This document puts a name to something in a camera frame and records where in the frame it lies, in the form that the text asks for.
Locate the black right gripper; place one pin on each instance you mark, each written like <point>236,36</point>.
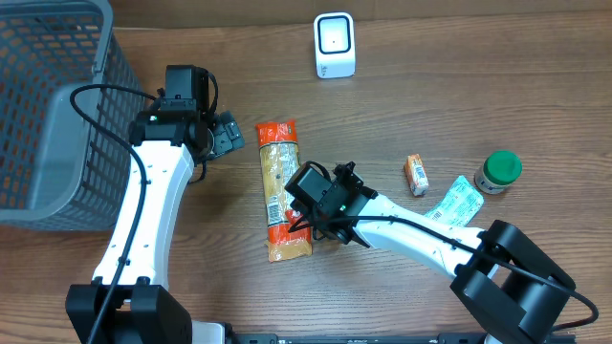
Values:
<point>347,173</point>

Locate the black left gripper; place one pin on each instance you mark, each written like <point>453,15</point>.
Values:
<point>226,136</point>

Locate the long orange noodle packet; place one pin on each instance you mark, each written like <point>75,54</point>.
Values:
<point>279,157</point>

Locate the small orange snack box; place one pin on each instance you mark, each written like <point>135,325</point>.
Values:
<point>416,175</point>

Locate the teal wet wipes pack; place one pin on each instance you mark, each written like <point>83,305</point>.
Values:
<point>459,206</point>

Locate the green lidded can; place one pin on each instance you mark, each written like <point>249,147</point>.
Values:
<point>498,172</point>

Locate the thin red sachet packet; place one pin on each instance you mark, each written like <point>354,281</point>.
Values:
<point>292,216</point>

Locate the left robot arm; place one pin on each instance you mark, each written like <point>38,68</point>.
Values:
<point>128,300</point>

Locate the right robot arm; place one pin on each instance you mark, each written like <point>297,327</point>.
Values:
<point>512,288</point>

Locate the white barcode scanner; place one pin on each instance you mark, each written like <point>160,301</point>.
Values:
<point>335,47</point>

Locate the grey plastic shopping basket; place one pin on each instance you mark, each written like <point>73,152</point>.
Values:
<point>57,171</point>

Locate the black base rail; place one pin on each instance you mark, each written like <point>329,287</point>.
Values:
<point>441,338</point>

